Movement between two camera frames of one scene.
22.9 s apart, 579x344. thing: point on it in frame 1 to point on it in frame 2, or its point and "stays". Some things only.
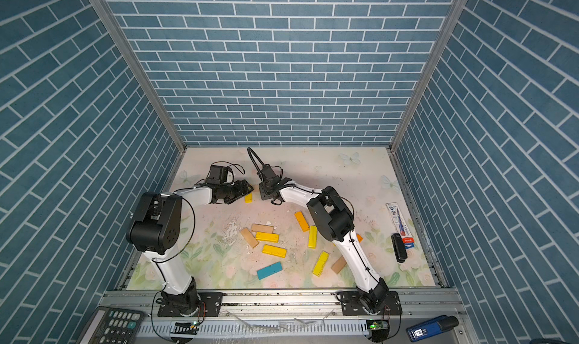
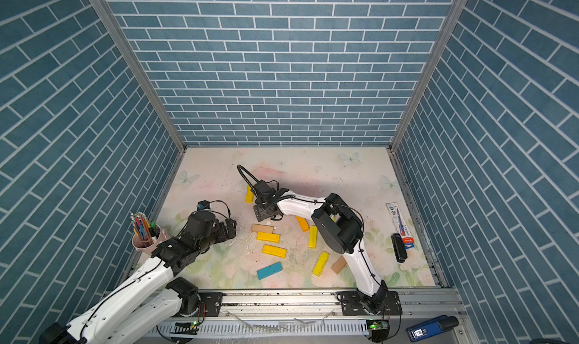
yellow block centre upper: [268, 237] stays
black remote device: [398, 247] stays
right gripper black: [263, 189] to [259, 212]
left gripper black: [239, 192] to [223, 234]
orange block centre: [301, 220] stays
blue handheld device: [430, 327] stays
